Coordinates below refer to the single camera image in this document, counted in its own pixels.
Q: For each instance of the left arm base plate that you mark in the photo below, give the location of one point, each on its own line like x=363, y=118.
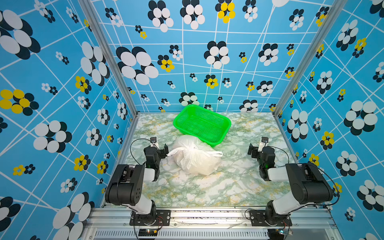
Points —
x=158, y=218

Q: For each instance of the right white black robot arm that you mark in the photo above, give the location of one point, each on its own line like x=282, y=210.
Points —
x=308, y=185

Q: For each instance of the aluminium corner post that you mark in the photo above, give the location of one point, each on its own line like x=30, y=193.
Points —
x=91, y=16
x=334, y=13

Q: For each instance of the aluminium front rail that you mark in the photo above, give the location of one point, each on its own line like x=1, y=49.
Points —
x=231, y=223

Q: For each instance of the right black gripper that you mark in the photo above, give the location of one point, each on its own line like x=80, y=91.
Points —
x=255, y=151

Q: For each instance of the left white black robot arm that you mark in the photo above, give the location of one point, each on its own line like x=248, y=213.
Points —
x=126, y=187

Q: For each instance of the right aluminium corner post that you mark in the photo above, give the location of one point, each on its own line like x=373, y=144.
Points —
x=334, y=13

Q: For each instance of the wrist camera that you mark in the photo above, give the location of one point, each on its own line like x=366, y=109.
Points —
x=263, y=143
x=154, y=142

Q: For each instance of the white plastic bag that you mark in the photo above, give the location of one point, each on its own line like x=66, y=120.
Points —
x=194, y=156

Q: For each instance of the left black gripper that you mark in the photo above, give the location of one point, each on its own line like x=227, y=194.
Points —
x=162, y=151

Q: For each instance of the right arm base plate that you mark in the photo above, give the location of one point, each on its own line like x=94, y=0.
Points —
x=260, y=218

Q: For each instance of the green plastic basket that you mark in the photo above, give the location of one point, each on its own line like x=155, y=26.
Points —
x=210, y=127

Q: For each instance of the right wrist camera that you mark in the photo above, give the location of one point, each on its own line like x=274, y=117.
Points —
x=263, y=143

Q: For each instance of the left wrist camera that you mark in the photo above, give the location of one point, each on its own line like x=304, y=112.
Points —
x=154, y=142

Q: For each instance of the left aluminium corner post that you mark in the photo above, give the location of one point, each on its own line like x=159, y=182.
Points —
x=91, y=16

